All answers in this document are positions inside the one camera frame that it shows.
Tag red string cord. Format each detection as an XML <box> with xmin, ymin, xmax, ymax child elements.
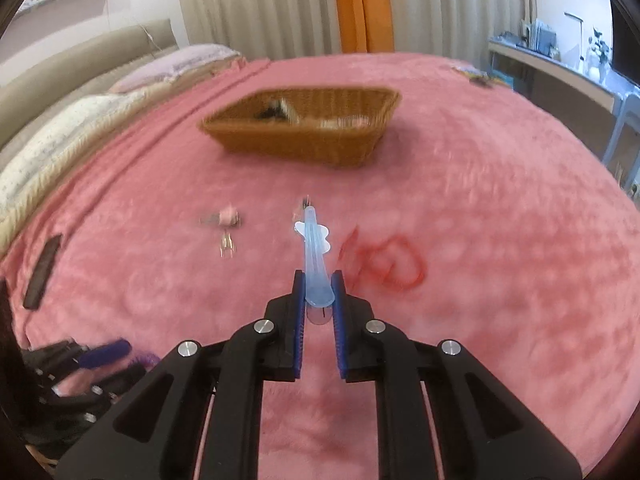
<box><xmin>338</xmin><ymin>226</ymin><xmax>428</xmax><ymax>292</ymax></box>

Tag silver alligator hair clip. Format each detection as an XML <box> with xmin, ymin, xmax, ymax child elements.
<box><xmin>219</xmin><ymin>230</ymin><xmax>235</xmax><ymax>258</ymax></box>

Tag light blue hair clip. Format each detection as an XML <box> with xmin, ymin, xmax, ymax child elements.
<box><xmin>294</xmin><ymin>205</ymin><xmax>335</xmax><ymax>309</ymax></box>

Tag pink bow hair clip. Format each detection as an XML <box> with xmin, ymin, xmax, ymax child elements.
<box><xmin>200</xmin><ymin>205</ymin><xmax>242</xmax><ymax>229</ymax></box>

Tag pink bed blanket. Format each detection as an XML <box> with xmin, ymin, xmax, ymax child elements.
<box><xmin>1</xmin><ymin>54</ymin><xmax>639</xmax><ymax>471</ymax></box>

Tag white floral pillow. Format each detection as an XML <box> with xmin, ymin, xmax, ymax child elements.
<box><xmin>1</xmin><ymin>90</ymin><xmax>149</xmax><ymax>214</ymax></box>

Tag beige padded headboard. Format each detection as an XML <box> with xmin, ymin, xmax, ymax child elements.
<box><xmin>1</xmin><ymin>18</ymin><xmax>178</xmax><ymax>146</ymax></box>

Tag beige folded quilt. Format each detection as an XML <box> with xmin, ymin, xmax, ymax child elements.
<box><xmin>1</xmin><ymin>55</ymin><xmax>245</xmax><ymax>254</ymax></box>

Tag lilac pillow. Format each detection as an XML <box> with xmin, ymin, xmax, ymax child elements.
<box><xmin>108</xmin><ymin>44</ymin><xmax>241</xmax><ymax>94</ymax></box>

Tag brown wicker basket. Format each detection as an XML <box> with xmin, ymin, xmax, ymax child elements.
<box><xmin>200</xmin><ymin>87</ymin><xmax>401</xmax><ymax>167</ymax></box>

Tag light blue chair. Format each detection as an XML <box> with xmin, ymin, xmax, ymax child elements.
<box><xmin>598</xmin><ymin>86</ymin><xmax>640</xmax><ymax>191</ymax></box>

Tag booklets on bed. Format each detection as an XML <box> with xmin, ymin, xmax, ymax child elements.
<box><xmin>451</xmin><ymin>66</ymin><xmax>509</xmax><ymax>88</ymax></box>

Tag white desk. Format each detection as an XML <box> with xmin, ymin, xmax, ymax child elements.
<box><xmin>488</xmin><ymin>38</ymin><xmax>634</xmax><ymax>116</ymax></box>

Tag beige curtain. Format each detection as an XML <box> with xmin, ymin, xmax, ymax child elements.
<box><xmin>180</xmin><ymin>0</ymin><xmax>537</xmax><ymax>66</ymax></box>

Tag white desk lamp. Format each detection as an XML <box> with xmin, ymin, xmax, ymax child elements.
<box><xmin>564</xmin><ymin>11</ymin><xmax>585</xmax><ymax>74</ymax></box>

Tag items on desk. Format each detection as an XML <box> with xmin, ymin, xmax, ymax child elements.
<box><xmin>499</xmin><ymin>20</ymin><xmax>559</xmax><ymax>58</ymax></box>

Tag white vase with plant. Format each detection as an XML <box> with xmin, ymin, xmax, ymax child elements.
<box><xmin>585</xmin><ymin>28</ymin><xmax>612</xmax><ymax>84</ymax></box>

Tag orange curtain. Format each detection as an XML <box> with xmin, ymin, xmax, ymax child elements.
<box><xmin>336</xmin><ymin>0</ymin><xmax>395</xmax><ymax>53</ymax></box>

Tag black television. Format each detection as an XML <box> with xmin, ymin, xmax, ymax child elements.
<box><xmin>612</xmin><ymin>0</ymin><xmax>640</xmax><ymax>84</ymax></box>

